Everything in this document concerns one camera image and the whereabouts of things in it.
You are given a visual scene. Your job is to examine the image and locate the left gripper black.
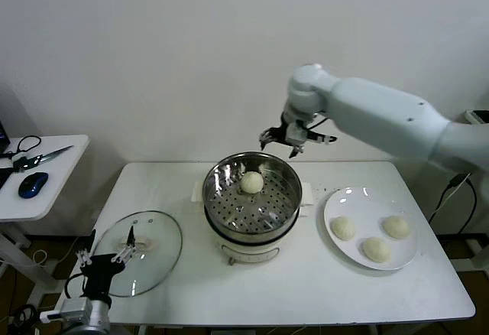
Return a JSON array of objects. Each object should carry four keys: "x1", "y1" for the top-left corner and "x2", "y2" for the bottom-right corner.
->
[{"x1": 75, "y1": 225, "x2": 139, "y2": 303}]

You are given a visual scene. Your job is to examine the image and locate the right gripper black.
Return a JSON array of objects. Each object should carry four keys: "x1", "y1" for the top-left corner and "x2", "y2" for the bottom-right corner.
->
[{"x1": 258, "y1": 119, "x2": 310, "y2": 159}]

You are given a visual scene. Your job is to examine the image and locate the white steamed baozi bun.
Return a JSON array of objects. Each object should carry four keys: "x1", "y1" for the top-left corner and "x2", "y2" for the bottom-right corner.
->
[
  {"x1": 361, "y1": 236, "x2": 392, "y2": 263},
  {"x1": 382, "y1": 215, "x2": 410, "y2": 239},
  {"x1": 329, "y1": 215, "x2": 357, "y2": 242},
  {"x1": 239, "y1": 171, "x2": 264, "y2": 194}
]

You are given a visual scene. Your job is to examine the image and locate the round glass pot lid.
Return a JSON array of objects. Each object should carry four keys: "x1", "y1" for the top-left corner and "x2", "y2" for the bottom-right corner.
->
[{"x1": 93, "y1": 209, "x2": 183, "y2": 298}]

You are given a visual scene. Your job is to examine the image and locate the perforated steel steamer basket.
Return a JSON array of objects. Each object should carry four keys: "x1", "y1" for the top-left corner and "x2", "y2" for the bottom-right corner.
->
[{"x1": 189, "y1": 152, "x2": 315, "y2": 236}]

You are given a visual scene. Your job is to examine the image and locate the white side table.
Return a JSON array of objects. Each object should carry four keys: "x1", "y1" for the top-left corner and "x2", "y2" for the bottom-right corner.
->
[{"x1": 0, "y1": 135, "x2": 91, "y2": 294}]

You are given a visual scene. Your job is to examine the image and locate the blue computer mouse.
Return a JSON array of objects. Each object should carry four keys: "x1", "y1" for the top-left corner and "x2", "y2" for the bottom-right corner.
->
[{"x1": 17, "y1": 172, "x2": 49, "y2": 200}]

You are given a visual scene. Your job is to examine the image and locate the white round plate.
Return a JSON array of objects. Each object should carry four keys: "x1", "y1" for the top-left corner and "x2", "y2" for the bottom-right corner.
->
[{"x1": 322, "y1": 185, "x2": 419, "y2": 271}]

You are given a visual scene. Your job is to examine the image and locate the black laptop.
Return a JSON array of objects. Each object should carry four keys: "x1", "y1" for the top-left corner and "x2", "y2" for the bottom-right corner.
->
[{"x1": 0, "y1": 120, "x2": 16, "y2": 191}]

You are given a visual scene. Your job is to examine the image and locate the white side stand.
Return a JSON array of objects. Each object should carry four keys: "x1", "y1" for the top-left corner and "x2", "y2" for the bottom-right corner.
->
[{"x1": 463, "y1": 109, "x2": 489, "y2": 126}]

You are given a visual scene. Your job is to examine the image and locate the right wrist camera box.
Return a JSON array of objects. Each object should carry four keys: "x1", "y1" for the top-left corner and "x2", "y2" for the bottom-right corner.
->
[{"x1": 288, "y1": 121, "x2": 339, "y2": 147}]

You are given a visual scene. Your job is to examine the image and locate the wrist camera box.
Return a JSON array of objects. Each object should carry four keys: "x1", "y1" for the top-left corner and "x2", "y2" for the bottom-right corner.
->
[
  {"x1": 39, "y1": 298, "x2": 93, "y2": 325},
  {"x1": 288, "y1": 121, "x2": 339, "y2": 147}
]

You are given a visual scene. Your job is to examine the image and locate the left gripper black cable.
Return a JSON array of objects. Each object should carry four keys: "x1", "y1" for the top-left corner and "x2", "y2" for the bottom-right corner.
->
[{"x1": 63, "y1": 272, "x2": 87, "y2": 300}]

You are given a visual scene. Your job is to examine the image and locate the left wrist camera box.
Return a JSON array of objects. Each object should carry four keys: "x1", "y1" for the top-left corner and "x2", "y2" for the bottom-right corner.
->
[{"x1": 39, "y1": 298, "x2": 93, "y2": 325}]

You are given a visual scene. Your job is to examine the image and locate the white floor cable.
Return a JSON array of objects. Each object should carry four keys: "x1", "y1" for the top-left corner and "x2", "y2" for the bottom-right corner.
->
[{"x1": 31, "y1": 235, "x2": 83, "y2": 268}]

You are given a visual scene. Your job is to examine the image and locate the black floor cable bundle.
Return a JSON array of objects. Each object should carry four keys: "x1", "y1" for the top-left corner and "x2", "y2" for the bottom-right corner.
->
[{"x1": 5, "y1": 304, "x2": 39, "y2": 330}]

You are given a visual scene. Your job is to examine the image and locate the black handled scissors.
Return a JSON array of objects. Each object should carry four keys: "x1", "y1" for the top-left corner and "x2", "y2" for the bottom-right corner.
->
[{"x1": 6, "y1": 135, "x2": 74, "y2": 174}]

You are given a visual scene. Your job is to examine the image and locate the black power adapter cable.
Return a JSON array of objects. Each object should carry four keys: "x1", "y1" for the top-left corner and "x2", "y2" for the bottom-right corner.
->
[{"x1": 426, "y1": 172, "x2": 478, "y2": 236}]

